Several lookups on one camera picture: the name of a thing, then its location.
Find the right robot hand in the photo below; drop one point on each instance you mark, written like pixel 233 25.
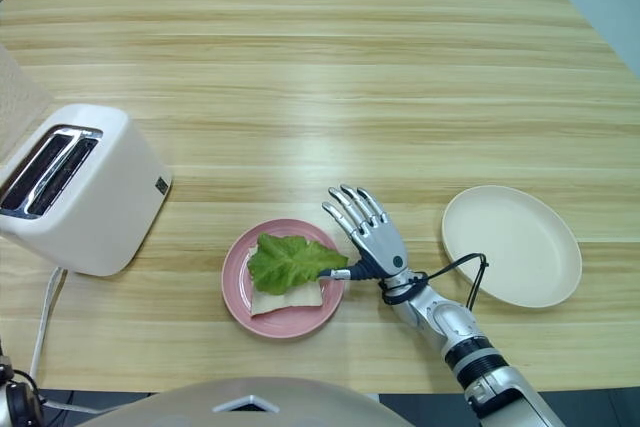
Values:
pixel 382 242

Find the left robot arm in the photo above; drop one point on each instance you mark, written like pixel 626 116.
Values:
pixel 17 397

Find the green lettuce leaf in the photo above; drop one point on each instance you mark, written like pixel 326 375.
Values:
pixel 287 262

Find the bread slice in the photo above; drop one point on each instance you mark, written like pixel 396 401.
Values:
pixel 290 302

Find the pink plate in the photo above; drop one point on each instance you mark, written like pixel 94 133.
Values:
pixel 280 322

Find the cream plate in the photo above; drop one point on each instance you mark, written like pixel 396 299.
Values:
pixel 515 247

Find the robot body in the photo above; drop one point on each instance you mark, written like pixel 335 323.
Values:
pixel 250 397

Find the cream toaster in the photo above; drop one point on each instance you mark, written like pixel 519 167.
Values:
pixel 95 197

